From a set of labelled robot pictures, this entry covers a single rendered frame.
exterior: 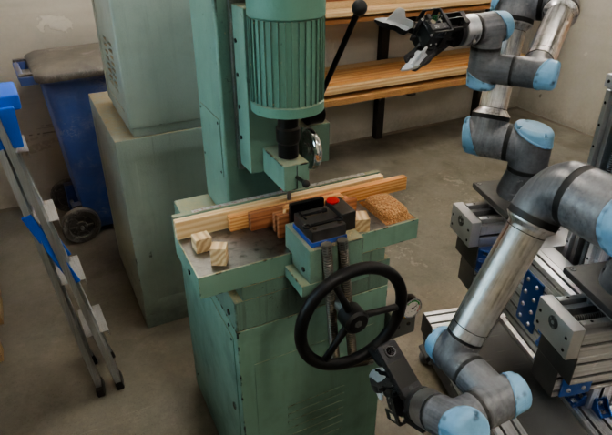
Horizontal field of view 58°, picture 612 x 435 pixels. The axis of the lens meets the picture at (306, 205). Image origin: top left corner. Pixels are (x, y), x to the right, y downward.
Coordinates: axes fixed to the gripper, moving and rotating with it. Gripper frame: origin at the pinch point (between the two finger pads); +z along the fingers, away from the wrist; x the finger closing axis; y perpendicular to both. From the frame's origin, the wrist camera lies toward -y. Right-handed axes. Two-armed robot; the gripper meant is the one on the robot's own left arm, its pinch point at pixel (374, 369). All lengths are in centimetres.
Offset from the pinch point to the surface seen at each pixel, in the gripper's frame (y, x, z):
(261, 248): -32.7, -14.0, 14.4
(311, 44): -74, 4, -4
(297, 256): -29.4, -8.1, 7.4
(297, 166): -50, 0, 13
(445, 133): -46, 221, 263
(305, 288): -22.3, -9.4, 3.9
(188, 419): 27, -38, 89
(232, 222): -40.4, -17.4, 22.3
